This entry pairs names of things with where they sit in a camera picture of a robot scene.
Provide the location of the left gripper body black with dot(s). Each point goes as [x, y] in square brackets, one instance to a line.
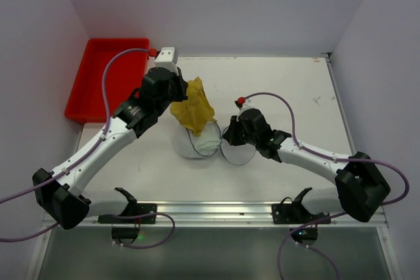
[180, 87]

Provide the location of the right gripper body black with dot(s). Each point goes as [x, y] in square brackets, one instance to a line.
[235, 130]

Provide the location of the white mesh laundry bag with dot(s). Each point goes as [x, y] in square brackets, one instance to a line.
[209, 143]

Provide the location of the yellow bra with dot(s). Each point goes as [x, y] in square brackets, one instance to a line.
[194, 112]

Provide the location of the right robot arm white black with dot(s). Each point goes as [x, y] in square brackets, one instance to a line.
[359, 187]

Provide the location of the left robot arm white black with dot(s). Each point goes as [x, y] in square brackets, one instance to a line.
[61, 192]

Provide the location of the red plastic tray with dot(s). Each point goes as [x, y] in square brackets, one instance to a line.
[85, 104]

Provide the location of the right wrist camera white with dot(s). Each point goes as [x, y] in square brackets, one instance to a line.
[243, 104]

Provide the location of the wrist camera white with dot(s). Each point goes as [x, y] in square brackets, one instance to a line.
[243, 104]
[167, 58]

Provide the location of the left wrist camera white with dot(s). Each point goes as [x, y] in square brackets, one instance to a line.
[167, 58]

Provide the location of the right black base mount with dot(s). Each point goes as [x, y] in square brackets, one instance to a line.
[289, 212]

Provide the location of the aluminium mounting rail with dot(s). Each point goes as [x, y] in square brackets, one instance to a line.
[235, 214]

